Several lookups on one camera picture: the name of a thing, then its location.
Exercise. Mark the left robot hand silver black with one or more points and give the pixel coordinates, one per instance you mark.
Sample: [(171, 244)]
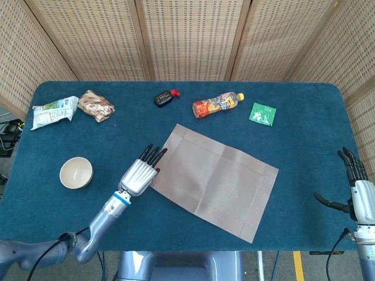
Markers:
[(137, 178)]

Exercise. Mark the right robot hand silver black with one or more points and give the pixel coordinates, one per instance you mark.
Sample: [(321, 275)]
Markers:
[(364, 202)]

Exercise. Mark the white bowl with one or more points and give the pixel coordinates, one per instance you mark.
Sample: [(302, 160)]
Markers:
[(76, 174)]

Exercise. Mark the brown woven placemat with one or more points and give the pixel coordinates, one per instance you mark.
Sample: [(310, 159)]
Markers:
[(216, 181)]

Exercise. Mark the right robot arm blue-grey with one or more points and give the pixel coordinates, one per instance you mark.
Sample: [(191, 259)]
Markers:
[(366, 254)]

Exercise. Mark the black bottle red cap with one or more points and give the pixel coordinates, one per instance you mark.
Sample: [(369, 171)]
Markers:
[(162, 99)]

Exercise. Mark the gold red snack wrapper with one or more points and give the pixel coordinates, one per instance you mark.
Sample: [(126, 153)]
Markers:
[(96, 106)]

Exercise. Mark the blue-grey robot torso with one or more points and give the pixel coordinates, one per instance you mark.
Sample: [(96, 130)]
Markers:
[(178, 266)]

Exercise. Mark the orange drink bottle yellow cap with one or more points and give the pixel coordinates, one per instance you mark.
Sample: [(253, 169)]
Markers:
[(215, 105)]

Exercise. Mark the white snack bag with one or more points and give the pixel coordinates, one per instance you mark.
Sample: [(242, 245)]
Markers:
[(52, 112)]

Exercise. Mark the white table leg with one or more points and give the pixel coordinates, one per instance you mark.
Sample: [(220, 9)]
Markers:
[(260, 266)]

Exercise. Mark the green tea sachet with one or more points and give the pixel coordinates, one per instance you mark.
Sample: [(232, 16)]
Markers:
[(262, 114)]

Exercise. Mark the woven bamboo folding screen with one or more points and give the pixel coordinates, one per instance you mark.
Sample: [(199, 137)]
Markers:
[(190, 38)]

